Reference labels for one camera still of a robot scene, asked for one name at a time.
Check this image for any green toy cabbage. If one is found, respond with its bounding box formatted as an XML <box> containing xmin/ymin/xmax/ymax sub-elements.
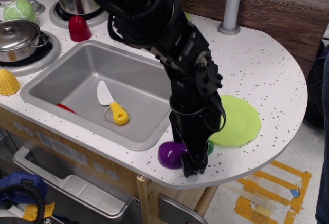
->
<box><xmin>3</xmin><ymin>0</ymin><xmax>36</xmax><ymax>22</ymax></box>

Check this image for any grey oven door handle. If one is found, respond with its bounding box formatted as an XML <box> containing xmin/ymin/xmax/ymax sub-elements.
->
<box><xmin>13</xmin><ymin>146</ymin><xmax>142</xmax><ymax>223</ymax></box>

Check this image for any blue clamp with black cable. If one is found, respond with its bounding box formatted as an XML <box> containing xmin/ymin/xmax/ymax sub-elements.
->
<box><xmin>0</xmin><ymin>171</ymin><xmax>48</xmax><ymax>224</ymax></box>

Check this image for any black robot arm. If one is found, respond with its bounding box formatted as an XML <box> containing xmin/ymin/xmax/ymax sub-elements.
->
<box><xmin>94</xmin><ymin>0</ymin><xmax>226</xmax><ymax>177</ymax></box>

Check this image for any white yellow toy knife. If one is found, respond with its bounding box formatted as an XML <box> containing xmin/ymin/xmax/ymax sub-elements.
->
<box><xmin>96</xmin><ymin>81</ymin><xmax>129</xmax><ymax>125</ymax></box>

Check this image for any grey support pole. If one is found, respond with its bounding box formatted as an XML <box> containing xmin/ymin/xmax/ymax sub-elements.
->
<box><xmin>218</xmin><ymin>0</ymin><xmax>240</xmax><ymax>35</ymax></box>

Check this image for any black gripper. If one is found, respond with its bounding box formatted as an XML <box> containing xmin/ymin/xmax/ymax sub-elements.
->
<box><xmin>168</xmin><ymin>105</ymin><xmax>223</xmax><ymax>178</ymax></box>

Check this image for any yellow tape on floor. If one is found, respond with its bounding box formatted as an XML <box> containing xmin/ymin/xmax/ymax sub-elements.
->
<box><xmin>231</xmin><ymin>161</ymin><xmax>312</xmax><ymax>223</ymax></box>

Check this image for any light green plastic plate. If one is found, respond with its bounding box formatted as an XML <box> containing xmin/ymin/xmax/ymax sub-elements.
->
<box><xmin>209</xmin><ymin>95</ymin><xmax>262</xmax><ymax>146</ymax></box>

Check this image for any steel pot with lid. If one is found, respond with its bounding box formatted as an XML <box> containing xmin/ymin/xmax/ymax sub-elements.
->
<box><xmin>1</xmin><ymin>19</ymin><xmax>49</xmax><ymax>63</ymax></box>

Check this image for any red toy pepper half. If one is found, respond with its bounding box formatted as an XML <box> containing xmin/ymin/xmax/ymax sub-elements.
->
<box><xmin>68</xmin><ymin>15</ymin><xmax>92</xmax><ymax>42</ymax></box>

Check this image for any yellow toy corn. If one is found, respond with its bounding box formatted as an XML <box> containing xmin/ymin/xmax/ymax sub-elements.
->
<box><xmin>1</xmin><ymin>69</ymin><xmax>20</xmax><ymax>96</ymax></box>

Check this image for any red toy chili pepper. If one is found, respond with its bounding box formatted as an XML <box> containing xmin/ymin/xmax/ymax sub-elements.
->
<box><xmin>56</xmin><ymin>103</ymin><xmax>76</xmax><ymax>114</ymax></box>

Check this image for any purple toy eggplant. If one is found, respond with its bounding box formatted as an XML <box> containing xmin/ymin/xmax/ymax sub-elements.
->
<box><xmin>158</xmin><ymin>141</ymin><xmax>189</xmax><ymax>169</ymax></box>

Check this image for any green cutting board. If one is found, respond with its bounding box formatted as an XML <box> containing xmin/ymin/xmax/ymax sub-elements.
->
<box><xmin>184</xmin><ymin>12</ymin><xmax>191</xmax><ymax>21</ymax></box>

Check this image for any wooden toy kitchen cabinet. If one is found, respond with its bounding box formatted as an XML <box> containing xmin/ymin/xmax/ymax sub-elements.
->
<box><xmin>1</xmin><ymin>108</ymin><xmax>218</xmax><ymax>223</ymax></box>

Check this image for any grey toy sink basin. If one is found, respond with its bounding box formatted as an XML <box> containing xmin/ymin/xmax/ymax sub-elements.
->
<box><xmin>20</xmin><ymin>40</ymin><xmax>171</xmax><ymax>151</ymax></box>

